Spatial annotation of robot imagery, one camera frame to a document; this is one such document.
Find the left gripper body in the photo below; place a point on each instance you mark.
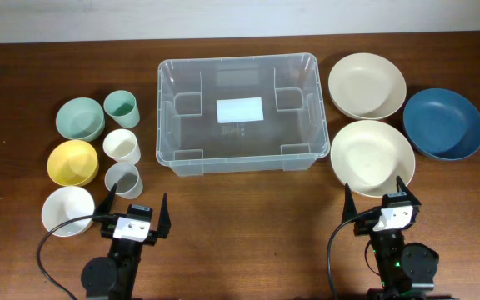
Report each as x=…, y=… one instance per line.
x=106, y=228

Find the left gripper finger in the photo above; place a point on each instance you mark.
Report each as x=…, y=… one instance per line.
x=164, y=221
x=105, y=206

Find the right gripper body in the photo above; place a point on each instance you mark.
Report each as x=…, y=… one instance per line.
x=365, y=227

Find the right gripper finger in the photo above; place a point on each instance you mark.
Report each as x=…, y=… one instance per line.
x=349, y=211
x=402, y=188

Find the white small bowl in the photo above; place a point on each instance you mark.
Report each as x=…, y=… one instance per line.
x=64, y=204

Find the beige bowl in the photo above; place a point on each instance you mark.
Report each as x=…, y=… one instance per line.
x=370, y=155
x=366, y=86

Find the dark blue bowl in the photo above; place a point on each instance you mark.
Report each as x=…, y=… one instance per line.
x=442, y=124

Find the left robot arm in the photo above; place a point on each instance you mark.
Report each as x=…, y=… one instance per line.
x=113, y=276

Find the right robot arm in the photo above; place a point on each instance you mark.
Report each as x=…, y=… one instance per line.
x=406, y=270

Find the grey translucent cup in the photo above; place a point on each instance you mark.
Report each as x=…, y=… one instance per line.
x=127, y=178

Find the yellow small bowl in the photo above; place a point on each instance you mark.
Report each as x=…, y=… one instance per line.
x=73, y=163

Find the cream white cup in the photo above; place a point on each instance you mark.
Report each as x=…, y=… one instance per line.
x=122, y=146

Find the mint green small bowl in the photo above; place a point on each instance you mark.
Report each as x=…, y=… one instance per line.
x=81, y=118

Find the mint green cup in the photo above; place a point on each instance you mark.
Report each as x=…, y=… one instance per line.
x=122, y=107

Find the clear plastic storage bin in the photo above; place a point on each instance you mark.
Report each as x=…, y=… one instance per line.
x=292, y=136

